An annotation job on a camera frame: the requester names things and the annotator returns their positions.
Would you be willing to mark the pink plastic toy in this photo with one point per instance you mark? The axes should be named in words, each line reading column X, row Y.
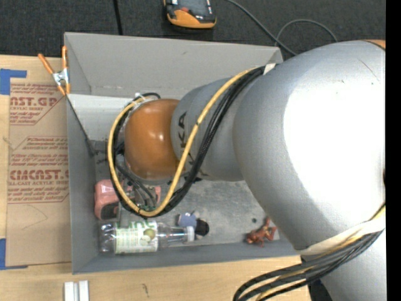
column 105, row 196

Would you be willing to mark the clear plastic bottle, green label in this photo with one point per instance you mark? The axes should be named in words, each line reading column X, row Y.
column 134, row 238

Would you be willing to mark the blue-grey toy animal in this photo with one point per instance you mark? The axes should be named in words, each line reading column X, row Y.
column 187, row 220

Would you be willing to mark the black round object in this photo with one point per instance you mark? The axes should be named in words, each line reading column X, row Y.
column 203, row 228

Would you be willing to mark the brown cardboard board, red print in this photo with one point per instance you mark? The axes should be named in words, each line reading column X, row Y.
column 37, row 224

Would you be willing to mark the grey metal bin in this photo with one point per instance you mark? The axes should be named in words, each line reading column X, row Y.
column 125, row 64

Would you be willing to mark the red-brown toy creature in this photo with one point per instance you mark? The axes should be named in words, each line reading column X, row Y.
column 260, row 235

